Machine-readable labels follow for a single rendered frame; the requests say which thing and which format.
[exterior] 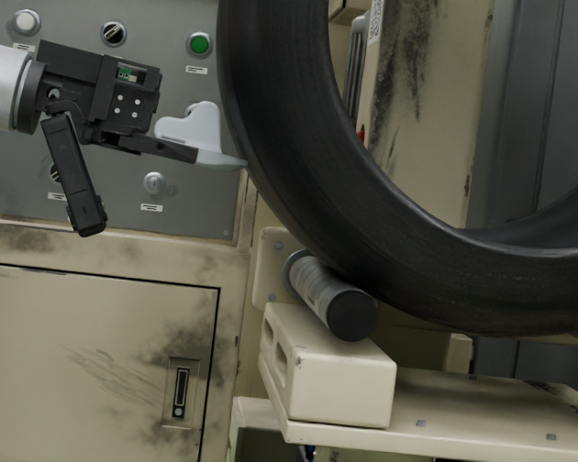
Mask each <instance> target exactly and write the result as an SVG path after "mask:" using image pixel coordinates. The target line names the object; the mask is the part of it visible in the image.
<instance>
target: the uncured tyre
mask: <svg viewBox="0 0 578 462"><path fill-rule="evenodd" d="M328 3H329V0H219V3H218V10H217V30H216V58H217V78H218V85H219V91H220V96H221V101H222V105H223V109H224V113H225V117H226V119H227V123H228V128H229V132H230V134H231V136H232V139H233V142H234V144H235V147H236V149H237V152H238V154H239V157H240V158H241V159H242V160H247V161H248V163H249V165H248V167H247V168H245V169H246V171H247V173H248V174H249V176H250V179H251V180H252V182H253V184H254V185H255V187H256V189H257V190H258V192H259V194H260V195H261V197H262V199H263V200H264V202H266V203H267V205H268V206H269V207H270V209H271V210H272V212H273V213H274V214H275V216H276V217H277V218H278V219H279V220H280V222H281V223H282V224H283V225H284V226H285V227H286V229H287V230H288V231H289V232H290V233H291V234H292V235H293V236H294V237H295V238H296V239H297V240H298V241H299V242H300V243H301V244H302V245H303V246H304V247H306V248H307V249H308V250H309V251H310V252H311V253H313V254H314V255H315V256H316V257H317V258H319V259H320V260H322V261H323V262H324V263H326V264H327V265H328V266H330V267H331V268H332V269H333V270H335V271H336V272H337V273H338V274H340V275H341V276H342V277H344V278H345V279H346V280H348V281H350V282H351V283H352V284H354V285H355V286H357V287H358V288H360V289H361V290H363V291H364V292H367V293H368V294H370V295H371V296H372V297H374V298H376V299H378V300H379V301H381V302H383V303H386V304H388V305H390V306H392V307H394V308H395V309H397V310H399V311H401V312H404V313H406V314H410V315H412V316H415V317H416V318H419V319H422V320H424V321H427V322H430V323H433V324H436V325H442V326H445V327H448V328H452V329H456V330H461V331H465V332H470V333H475V334H482V335H490V336H552V335H559V334H566V333H571V332H576V331H578V184H577V185H576V186H575V187H574V188H573V189H572V190H570V191H569V192H568V193H566V194H565V195H564V196H563V197H562V198H560V199H559V200H557V201H556V202H554V203H552V204H550V205H549V206H547V207H545V208H543V209H541V210H539V211H537V212H536V213H534V214H530V215H528V216H525V217H523V218H520V219H517V220H515V221H512V222H508V223H504V224H501V225H492V226H486V227H475V228H455V227H453V226H451V225H448V224H447V223H445V222H443V221H441V220H440V219H438V218H437V217H436V216H434V215H432V214H430V213H429V212H427V211H426V210H425V209H423V208H422V207H420V206H419V205H418V204H417V203H415V202H414V201H412V200H411V199H410V198H409V197H408V196H407V195H405V194H404V193H403V192H402V191H401V190H400V189H399V188H398V187H397V186H396V185H395V184H394V183H393V182H392V181H391V180H390V179H389V178H388V177H387V176H386V174H385V173H384V172H383V171H382V170H381V168H380V167H379V166H378V165H377V163H376V162H375V161H374V159H373V158H372V156H371V155H370V153H369V152H368V150H367V149H366V147H364V145H363V144H362V142H361V140H360V138H359V136H358V134H357V132H356V131H355V129H354V127H353V125H352V123H351V121H350V118H349V116H348V114H347V111H346V109H345V106H344V104H343V102H342V99H341V96H340V93H339V88H338V86H337V82H336V78H335V74H334V70H333V65H332V60H331V55H330V47H329V37H328ZM231 121H232V122H233V126H234V128H235V131H236V134H237V136H238V139H239V143H240V146H239V143H238V141H237V139H236V136H235V133H234V130H233V127H232V125H231Z"/></svg>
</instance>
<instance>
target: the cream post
mask: <svg viewBox="0 0 578 462"><path fill-rule="evenodd" d="M372 6H373V0H372ZM494 8H495V0H383V7H382V14H381V22H380V29H379V37H378V40H376V41H374V43H372V44H370V45H369V46H368V42H369V35H370V27H371V20H372V9H371V16H370V24H369V31H368V38H367V49H366V56H365V63H364V69H363V75H362V82H361V96H360V103H359V111H358V118H357V126H356V132H357V133H358V132H359V131H364V132H365V133H364V144H363V145H364V147H366V149H367V150H368V152H369V153H370V155H371V156H372V158H373V159H374V161H375V162H376V163H377V165H378V166H379V167H380V168H381V170H382V171H383V172H384V173H385V174H386V176H387V177H388V178H389V179H390V180H391V181H392V182H393V183H394V184H395V185H396V186H397V187H398V188H399V189H400V190H401V191H402V192H403V193H404V194H405V195H407V196H408V197H409V198H410V199H411V200H412V201H414V202H415V203H416V204H418V205H419V206H420V207H422V208H423V209H425V210H426V211H427V212H429V213H430V214H432V215H434V216H436V217H437V218H438V219H440V220H441V221H443V222H445V223H447V224H448V225H450V226H453V227H455V228H465V226H466V218H467V212H468V204H469V197H470V190H471V183H472V170H473V163H474V156H475V149H476V141H477V135H478V127H479V120H480V113H481V106H482V99H483V92H484V78H485V72H486V64H487V58H488V50H489V43H490V37H491V29H492V22H493V15H494ZM368 337H369V338H370V339H371V340H372V341H373V342H374V344H375V345H377V346H378V347H379V348H380V349H381V350H382V351H383V352H384V353H385V354H386V355H387V356H388V357H389V358H390V359H392V360H393V362H394V363H395V364H396V366H397V367H404V368H413V369H430V370H438V371H447V366H448V358H449V352H450V338H451V333H445V332H437V331H428V330H420V329H412V328H404V327H395V326H386V325H376V326H375V328H374V330H373V331H372V333H371V334H370V335H368ZM313 456H314V457H315V462H435V457H428V456H410V455H401V454H392V453H383V452H373V451H363V450H354V449H345V448H336V447H326V446H317V448H316V452H314V453H313Z"/></svg>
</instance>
